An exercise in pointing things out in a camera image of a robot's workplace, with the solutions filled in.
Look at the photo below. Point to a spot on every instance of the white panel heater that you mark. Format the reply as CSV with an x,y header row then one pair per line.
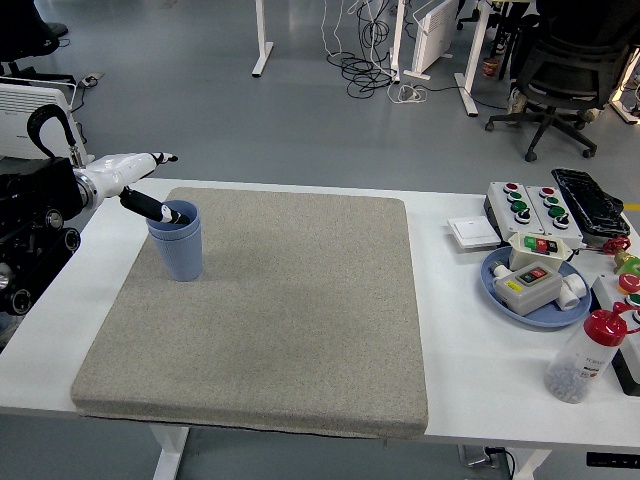
x,y
435,35
15,100

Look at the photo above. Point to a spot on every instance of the white pipe fitting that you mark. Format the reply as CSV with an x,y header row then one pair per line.
x,y
572,292

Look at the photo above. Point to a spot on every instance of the white wall switch plate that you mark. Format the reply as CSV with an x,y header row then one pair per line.
x,y
472,231

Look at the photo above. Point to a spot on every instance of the blue ribbed cup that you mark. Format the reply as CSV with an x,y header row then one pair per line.
x,y
180,260
194,220

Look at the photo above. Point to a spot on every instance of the blue plate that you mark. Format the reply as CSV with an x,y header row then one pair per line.
x,y
550,315

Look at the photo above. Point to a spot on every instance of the white green-red switch box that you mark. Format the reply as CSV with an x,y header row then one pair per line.
x,y
525,257

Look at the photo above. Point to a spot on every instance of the clear bottle with red cap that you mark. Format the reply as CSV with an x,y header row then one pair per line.
x,y
575,365

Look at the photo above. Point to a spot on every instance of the black table control panel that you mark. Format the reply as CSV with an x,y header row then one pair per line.
x,y
612,459

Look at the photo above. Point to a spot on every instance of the black plastic-wrapped tray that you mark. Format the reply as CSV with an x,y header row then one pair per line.
x,y
590,200

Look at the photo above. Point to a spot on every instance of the grey-brown mat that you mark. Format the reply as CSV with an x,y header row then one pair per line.
x,y
300,240

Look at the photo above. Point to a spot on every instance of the white power strip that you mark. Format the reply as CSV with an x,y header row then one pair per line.
x,y
406,92

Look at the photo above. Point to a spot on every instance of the white four-button control box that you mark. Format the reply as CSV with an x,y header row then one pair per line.
x,y
540,205
505,205

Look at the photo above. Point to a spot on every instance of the black mesh office chair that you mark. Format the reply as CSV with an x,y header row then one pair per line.
x,y
565,75

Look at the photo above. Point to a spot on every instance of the white mushroom-button control box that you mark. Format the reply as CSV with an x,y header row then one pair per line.
x,y
607,295

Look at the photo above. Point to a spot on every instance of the white desk leg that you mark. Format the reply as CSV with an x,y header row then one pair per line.
x,y
261,30
627,114
470,95
397,40

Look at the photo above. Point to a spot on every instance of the grey floor power strip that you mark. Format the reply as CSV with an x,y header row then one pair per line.
x,y
90,79

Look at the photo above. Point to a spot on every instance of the grey red-button switch box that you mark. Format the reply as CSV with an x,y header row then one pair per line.
x,y
530,297

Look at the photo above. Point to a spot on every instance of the white table leg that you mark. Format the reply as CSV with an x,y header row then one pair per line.
x,y
530,465
170,455

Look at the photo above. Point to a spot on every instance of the white plug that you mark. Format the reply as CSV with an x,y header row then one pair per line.
x,y
499,271

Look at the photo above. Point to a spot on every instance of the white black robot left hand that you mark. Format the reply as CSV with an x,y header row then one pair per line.
x,y
115,172

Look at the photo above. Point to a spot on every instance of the green block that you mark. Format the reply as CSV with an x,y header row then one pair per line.
x,y
634,265

